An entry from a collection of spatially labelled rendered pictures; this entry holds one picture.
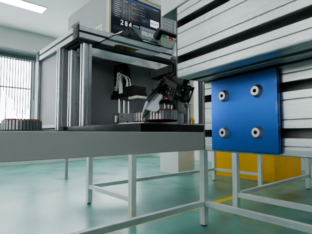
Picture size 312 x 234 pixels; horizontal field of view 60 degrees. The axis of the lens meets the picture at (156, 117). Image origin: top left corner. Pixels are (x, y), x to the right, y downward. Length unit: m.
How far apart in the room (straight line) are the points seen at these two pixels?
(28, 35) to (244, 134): 7.60
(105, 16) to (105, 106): 0.36
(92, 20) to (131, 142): 0.75
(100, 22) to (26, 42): 6.62
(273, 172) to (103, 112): 3.70
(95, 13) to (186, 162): 4.26
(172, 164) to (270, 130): 4.86
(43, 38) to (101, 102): 6.82
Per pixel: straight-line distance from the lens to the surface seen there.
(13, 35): 7.71
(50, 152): 0.52
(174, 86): 0.78
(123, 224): 1.80
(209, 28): 0.31
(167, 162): 5.24
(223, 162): 5.01
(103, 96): 1.16
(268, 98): 0.29
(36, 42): 7.82
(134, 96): 0.98
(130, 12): 1.18
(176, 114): 0.83
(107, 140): 0.57
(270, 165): 4.57
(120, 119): 1.04
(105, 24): 1.13
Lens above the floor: 0.74
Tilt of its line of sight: 4 degrees up
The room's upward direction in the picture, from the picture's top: straight up
